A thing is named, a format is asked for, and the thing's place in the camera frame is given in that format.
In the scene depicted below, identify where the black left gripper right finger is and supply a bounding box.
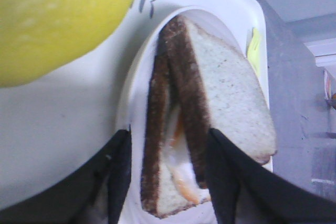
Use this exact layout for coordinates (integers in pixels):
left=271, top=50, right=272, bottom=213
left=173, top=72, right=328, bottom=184
left=205, top=128, right=335, bottom=223

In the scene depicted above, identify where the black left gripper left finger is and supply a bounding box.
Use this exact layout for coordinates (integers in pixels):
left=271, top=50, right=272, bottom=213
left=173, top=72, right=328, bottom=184
left=1, top=130, right=132, bottom=223

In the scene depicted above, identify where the fried egg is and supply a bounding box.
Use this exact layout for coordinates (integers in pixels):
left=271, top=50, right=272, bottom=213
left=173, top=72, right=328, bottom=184
left=163, top=105, right=211, bottom=205

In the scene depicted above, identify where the bread slice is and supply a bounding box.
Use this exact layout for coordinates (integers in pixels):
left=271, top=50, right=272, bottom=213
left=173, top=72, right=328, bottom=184
left=140, top=49, right=209, bottom=219
left=160, top=15, right=277, bottom=188

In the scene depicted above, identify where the white round plate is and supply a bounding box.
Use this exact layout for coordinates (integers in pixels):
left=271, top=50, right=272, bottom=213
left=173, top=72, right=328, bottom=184
left=116, top=6, right=269, bottom=223

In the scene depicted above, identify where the white bear tray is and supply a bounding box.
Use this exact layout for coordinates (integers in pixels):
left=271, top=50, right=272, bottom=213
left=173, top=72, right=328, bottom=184
left=1, top=0, right=268, bottom=208

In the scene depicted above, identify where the yellow plastic fork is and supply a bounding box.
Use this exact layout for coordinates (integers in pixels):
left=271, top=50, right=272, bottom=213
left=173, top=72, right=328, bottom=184
left=246, top=27, right=261, bottom=78

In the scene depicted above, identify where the yellow lemon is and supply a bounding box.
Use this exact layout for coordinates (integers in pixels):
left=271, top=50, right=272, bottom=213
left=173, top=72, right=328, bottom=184
left=1, top=0, right=133, bottom=87

